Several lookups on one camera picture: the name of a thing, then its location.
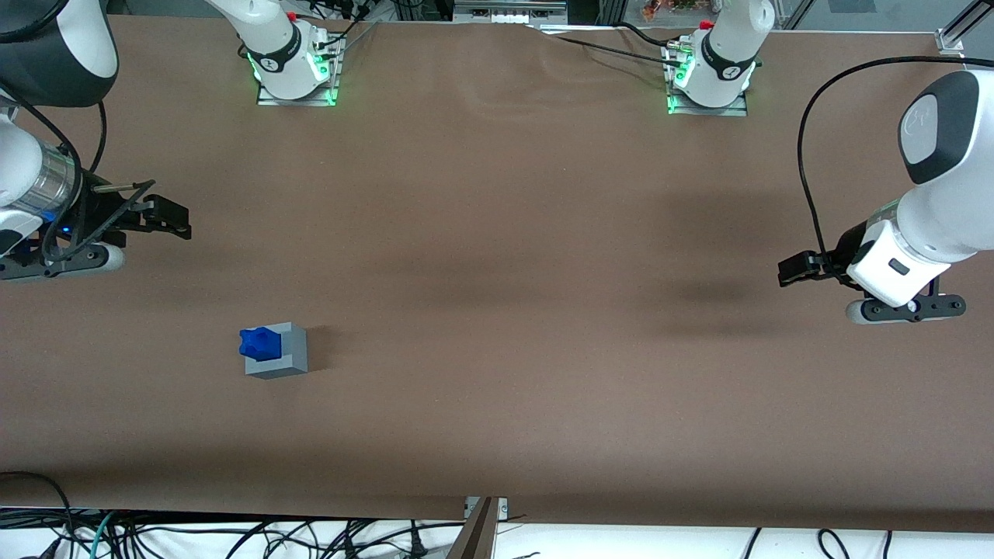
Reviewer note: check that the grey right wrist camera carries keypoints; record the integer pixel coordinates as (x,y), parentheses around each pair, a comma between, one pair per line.
(78,262)

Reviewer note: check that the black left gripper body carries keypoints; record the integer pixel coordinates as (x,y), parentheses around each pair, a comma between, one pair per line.
(842,252)

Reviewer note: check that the aluminium frame post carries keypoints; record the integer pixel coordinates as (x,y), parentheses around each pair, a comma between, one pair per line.
(474,539)

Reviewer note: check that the white power strip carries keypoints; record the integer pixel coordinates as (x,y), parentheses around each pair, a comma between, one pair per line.
(509,12)

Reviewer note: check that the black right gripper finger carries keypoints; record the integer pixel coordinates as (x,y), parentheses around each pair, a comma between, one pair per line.
(169,220)

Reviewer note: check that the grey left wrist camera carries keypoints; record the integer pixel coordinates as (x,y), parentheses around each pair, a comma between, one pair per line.
(893,310)

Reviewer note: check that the gray square base block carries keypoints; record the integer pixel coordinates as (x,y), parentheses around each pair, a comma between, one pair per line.
(293,353)

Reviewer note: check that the brown table cover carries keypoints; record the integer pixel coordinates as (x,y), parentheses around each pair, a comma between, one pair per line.
(543,310)

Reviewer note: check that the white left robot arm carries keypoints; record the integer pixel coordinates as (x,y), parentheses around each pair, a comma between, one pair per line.
(955,202)

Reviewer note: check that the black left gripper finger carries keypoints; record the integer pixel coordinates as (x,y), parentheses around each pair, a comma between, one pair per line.
(796,269)

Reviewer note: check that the blue plastic part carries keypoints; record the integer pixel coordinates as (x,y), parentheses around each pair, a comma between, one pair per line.
(260,344)

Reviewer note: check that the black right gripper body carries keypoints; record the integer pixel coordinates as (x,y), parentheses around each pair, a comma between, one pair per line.
(99,211)

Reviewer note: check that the metal corner bracket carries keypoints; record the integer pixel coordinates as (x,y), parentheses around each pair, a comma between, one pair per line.
(503,508)

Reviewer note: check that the aluminium frame profile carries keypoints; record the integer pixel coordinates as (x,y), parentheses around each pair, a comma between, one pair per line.
(963,27)

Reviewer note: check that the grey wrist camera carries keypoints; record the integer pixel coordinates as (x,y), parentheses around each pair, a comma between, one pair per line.
(893,310)
(78,262)

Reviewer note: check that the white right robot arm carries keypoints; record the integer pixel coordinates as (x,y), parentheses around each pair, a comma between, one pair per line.
(89,46)

